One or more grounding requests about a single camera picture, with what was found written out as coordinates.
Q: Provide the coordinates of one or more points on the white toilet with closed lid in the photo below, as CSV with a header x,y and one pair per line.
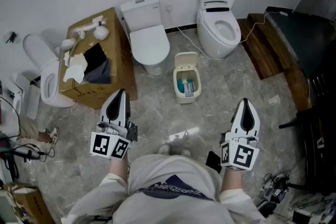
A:
x,y
149,43

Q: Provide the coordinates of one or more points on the small cardboard box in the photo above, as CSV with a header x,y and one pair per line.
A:
x,y
31,204

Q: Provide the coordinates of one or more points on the person's right forearm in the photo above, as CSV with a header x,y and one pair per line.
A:
x,y
231,179

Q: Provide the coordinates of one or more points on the person's left shoe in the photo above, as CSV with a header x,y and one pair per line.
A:
x,y
164,149

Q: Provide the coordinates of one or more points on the black cloth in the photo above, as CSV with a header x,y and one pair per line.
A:
x,y
95,57

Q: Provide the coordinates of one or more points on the dark cabinet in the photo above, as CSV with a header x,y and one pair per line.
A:
x,y
302,39

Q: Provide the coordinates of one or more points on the grey and black power tool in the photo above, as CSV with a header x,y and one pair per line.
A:
x,y
23,151

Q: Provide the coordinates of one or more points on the white toilet brush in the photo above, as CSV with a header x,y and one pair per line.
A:
x,y
79,33

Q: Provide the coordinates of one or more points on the large cardboard box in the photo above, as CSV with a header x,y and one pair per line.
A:
x,y
116,42

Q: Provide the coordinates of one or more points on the cream folded tissue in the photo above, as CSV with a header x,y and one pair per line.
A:
x,y
78,60

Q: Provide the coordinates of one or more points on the person's left forearm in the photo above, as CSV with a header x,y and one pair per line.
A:
x,y
118,169

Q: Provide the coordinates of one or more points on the white round dome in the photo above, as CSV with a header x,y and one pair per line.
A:
x,y
67,44

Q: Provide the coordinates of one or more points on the brown wooden platform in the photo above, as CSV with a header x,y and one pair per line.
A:
x,y
265,52

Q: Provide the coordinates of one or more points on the black waist-worn box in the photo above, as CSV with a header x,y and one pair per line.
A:
x,y
213,161

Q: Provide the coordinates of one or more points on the person's shoe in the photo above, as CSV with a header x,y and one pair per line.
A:
x,y
185,152
53,135
164,149

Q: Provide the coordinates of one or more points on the grey cloth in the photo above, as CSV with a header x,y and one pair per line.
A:
x,y
101,76

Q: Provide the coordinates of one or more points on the white crumpled paper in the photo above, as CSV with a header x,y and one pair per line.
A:
x,y
74,74

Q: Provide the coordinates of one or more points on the white smart toilet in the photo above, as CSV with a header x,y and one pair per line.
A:
x,y
215,42

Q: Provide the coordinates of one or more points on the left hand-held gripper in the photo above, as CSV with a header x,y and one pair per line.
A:
x,y
99,144

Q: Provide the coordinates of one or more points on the small cream scrap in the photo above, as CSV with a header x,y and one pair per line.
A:
x,y
91,43

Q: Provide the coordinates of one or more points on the person's right shoe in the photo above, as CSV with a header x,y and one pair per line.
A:
x,y
185,152

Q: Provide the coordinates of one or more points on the small cream trash bin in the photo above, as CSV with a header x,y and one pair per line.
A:
x,y
187,99

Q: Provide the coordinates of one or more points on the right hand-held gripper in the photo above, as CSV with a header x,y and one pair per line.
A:
x,y
242,156

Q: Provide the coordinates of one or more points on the person's white shirt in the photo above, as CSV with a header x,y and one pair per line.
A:
x,y
170,204

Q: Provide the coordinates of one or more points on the white wall valve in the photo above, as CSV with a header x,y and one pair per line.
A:
x,y
168,9

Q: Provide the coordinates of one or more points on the black chair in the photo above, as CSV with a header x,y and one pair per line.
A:
x,y
320,133

